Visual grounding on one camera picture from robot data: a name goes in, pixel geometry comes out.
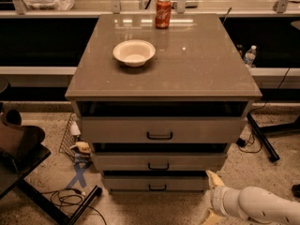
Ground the wire mesh basket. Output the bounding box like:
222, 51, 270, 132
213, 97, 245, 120
59, 113, 81, 162

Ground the black stand leg left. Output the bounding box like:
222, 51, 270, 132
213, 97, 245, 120
17, 180, 102, 225

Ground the grey drawer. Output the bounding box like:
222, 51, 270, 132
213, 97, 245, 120
102, 176, 208, 192
82, 117, 247, 143
91, 152, 227, 172

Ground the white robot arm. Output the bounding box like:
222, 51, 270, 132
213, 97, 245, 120
201, 170, 300, 225

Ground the grey bottom drawer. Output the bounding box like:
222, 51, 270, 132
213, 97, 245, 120
102, 176, 208, 192

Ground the blue tape cross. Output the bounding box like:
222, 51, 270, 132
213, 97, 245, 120
67, 162, 91, 188

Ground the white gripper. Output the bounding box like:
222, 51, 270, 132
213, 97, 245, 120
200, 170, 240, 225

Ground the black stand leg right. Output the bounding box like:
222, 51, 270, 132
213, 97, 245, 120
247, 113, 300, 162

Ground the orange soda can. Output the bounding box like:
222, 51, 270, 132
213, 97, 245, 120
155, 0, 172, 29

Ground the clear water bottle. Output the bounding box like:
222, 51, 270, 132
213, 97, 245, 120
244, 45, 257, 68

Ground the white paper bowl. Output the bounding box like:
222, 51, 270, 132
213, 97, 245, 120
112, 39, 156, 68

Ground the black stand leg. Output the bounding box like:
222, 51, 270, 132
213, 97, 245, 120
247, 113, 300, 162
17, 180, 102, 225

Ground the black floor cable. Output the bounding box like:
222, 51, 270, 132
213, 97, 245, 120
40, 187, 108, 225

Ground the grey top drawer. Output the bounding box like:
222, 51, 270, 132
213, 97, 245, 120
82, 117, 247, 143

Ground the grey middle drawer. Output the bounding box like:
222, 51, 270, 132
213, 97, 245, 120
91, 152, 227, 172

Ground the brown chair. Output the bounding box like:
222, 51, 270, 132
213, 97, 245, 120
0, 110, 51, 199

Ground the black cable right floor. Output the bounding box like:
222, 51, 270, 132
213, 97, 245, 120
235, 132, 264, 155

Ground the grey drawer cabinet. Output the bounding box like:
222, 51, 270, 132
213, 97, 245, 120
66, 14, 261, 180

